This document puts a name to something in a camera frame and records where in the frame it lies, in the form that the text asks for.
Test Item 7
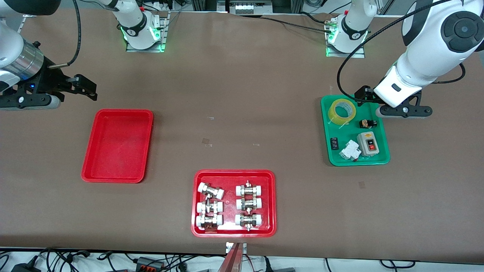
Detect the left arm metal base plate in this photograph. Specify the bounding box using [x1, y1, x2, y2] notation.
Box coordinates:
[326, 15, 366, 58]

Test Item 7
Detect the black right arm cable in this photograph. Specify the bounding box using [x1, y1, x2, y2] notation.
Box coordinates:
[47, 0, 82, 68]

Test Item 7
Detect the yellow tape roll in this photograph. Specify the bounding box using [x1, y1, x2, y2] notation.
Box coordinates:
[327, 99, 357, 125]

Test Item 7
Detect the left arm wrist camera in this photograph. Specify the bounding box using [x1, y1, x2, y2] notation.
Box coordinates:
[376, 91, 433, 119]

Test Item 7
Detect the empty red plastic tray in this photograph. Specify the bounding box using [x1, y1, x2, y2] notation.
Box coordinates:
[81, 109, 154, 184]

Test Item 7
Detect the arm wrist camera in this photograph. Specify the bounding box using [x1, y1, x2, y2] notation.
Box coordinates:
[376, 91, 433, 119]
[0, 93, 62, 111]

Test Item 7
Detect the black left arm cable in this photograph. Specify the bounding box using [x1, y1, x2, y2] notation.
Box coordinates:
[337, 0, 466, 102]

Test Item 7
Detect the red metal bar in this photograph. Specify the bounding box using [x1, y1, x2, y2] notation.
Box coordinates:
[217, 243, 244, 272]

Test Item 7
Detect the black cable on table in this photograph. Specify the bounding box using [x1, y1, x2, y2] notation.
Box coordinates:
[261, 16, 329, 32]

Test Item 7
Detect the red tray with fittings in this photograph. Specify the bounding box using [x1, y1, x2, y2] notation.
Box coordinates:
[191, 169, 277, 238]

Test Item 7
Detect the white circuit breaker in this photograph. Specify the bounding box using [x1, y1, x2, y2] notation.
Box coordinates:
[339, 140, 361, 162]

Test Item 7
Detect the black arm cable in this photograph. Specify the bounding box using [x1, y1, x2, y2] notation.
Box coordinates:
[47, 0, 82, 68]
[337, 0, 466, 102]

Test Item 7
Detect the black power adapter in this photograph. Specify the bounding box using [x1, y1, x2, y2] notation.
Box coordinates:
[11, 261, 41, 272]

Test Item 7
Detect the green plastic tray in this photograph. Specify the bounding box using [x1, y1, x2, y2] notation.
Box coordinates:
[321, 94, 391, 167]

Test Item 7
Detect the grey switch box red button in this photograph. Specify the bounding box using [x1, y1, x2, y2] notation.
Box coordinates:
[357, 132, 380, 157]

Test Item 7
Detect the grey socket strip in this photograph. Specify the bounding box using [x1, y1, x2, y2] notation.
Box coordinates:
[227, 0, 273, 15]

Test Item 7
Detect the black orange connector box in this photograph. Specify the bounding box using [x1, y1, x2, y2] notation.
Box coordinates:
[135, 257, 166, 271]

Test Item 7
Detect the white metal pipe fitting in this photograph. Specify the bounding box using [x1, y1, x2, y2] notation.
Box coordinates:
[235, 181, 264, 197]
[196, 200, 224, 215]
[234, 213, 263, 231]
[195, 214, 223, 230]
[197, 182, 225, 200]
[236, 196, 263, 211]

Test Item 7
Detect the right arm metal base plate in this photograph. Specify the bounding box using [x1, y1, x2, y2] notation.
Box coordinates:
[126, 11, 169, 53]

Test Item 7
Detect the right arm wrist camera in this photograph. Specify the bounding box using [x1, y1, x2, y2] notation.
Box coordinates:
[0, 93, 62, 111]

